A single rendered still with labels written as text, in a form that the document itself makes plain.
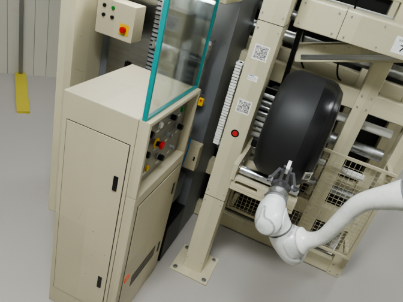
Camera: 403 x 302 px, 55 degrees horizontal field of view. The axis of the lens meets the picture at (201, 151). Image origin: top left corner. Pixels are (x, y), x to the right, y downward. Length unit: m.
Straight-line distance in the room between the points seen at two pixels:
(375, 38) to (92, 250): 1.73
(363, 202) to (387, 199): 0.08
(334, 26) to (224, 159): 0.90
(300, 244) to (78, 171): 0.98
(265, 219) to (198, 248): 1.21
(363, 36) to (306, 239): 1.11
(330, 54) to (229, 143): 0.74
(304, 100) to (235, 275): 1.41
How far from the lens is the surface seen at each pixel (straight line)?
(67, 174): 1.82
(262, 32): 1.93
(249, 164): 2.37
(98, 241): 1.92
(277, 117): 1.81
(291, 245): 1.49
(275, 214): 1.42
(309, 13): 2.15
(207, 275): 2.69
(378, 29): 2.15
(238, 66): 1.99
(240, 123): 2.06
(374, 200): 1.30
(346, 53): 2.30
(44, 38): 5.03
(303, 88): 1.88
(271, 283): 2.85
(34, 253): 2.68
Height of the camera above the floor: 1.92
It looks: 28 degrees down
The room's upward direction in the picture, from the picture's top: 16 degrees clockwise
